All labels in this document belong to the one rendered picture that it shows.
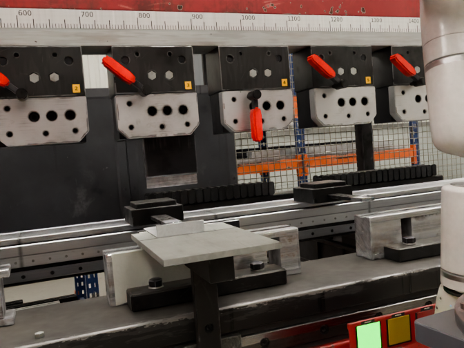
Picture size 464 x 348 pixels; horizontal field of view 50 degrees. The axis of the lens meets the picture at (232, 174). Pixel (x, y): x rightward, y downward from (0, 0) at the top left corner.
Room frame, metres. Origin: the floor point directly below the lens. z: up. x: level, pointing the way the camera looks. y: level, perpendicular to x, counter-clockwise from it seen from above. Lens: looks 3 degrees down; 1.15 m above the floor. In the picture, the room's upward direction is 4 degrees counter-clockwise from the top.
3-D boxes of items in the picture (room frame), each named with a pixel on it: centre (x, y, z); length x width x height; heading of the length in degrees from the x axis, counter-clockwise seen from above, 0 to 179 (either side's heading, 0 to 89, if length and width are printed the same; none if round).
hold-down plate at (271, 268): (0.93, 0.06, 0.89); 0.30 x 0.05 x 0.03; 111
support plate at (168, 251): (0.83, 0.06, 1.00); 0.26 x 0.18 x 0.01; 21
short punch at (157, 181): (0.97, 0.12, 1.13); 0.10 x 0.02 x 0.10; 111
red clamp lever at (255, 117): (0.96, -0.05, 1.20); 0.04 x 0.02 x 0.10; 21
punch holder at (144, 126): (0.96, 0.14, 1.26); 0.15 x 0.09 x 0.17; 111
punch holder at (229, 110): (1.03, -0.05, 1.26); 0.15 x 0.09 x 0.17; 111
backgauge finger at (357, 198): (1.28, -0.27, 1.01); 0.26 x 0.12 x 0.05; 21
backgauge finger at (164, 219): (1.12, 0.17, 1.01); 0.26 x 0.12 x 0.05; 21
